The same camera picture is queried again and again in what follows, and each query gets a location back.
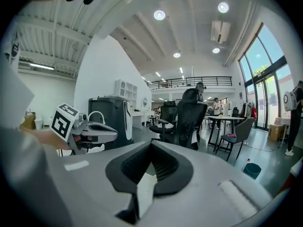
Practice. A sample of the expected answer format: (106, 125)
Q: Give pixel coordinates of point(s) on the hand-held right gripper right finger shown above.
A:
(208, 174)

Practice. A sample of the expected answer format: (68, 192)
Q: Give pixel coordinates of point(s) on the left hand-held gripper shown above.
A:
(62, 123)

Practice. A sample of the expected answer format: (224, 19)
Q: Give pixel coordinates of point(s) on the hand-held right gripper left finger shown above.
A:
(90, 185)

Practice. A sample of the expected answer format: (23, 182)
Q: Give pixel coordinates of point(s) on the person's left forearm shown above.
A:
(47, 137)

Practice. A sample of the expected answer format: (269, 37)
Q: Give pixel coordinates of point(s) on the person's left hand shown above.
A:
(81, 139)

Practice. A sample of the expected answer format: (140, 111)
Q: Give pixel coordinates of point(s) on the black and white mobile machine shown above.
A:
(113, 112)

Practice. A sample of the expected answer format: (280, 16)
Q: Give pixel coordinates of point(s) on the white curved tube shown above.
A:
(95, 112)

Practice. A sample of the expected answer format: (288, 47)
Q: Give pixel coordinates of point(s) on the white vanity desk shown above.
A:
(139, 117)

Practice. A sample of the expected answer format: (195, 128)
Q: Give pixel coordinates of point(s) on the teal waste bin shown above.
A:
(252, 170)

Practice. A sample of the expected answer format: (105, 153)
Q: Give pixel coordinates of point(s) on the red item on chair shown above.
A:
(230, 135)

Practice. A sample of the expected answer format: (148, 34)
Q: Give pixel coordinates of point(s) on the round mirror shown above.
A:
(145, 102)

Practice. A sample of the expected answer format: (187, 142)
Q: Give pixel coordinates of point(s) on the grey chair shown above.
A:
(243, 130)

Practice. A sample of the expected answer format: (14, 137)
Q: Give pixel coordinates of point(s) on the tall black office chair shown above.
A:
(191, 119)

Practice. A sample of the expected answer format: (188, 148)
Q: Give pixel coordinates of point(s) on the white table with black legs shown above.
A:
(227, 118)

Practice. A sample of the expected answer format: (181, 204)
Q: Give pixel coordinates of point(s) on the black mesh office chair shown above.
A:
(165, 117)

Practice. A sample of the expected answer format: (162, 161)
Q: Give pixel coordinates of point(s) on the white paper cup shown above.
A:
(38, 124)

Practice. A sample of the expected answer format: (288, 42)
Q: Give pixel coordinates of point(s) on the clothes rack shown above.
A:
(249, 109)

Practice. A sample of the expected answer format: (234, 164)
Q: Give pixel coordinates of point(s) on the brown paper bag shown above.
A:
(28, 122)

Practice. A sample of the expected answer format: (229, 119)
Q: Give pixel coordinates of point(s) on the cardboard box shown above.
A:
(275, 132)

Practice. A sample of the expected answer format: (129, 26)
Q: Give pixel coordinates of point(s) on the glass double door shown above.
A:
(265, 103)

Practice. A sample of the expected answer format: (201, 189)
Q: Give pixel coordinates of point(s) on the fluorescent tube light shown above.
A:
(42, 66)

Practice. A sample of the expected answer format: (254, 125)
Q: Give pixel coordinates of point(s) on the person's white shirt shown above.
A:
(16, 103)

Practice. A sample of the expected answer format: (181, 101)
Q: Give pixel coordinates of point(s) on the black mezzanine railing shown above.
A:
(189, 81)

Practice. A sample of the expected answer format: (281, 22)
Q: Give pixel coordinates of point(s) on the round ceiling light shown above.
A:
(159, 15)
(176, 55)
(223, 7)
(216, 50)

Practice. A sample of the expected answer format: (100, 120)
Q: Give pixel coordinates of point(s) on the ceiling air conditioner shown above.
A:
(220, 31)

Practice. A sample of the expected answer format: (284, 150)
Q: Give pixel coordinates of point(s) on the white wall cabinet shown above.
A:
(126, 89)

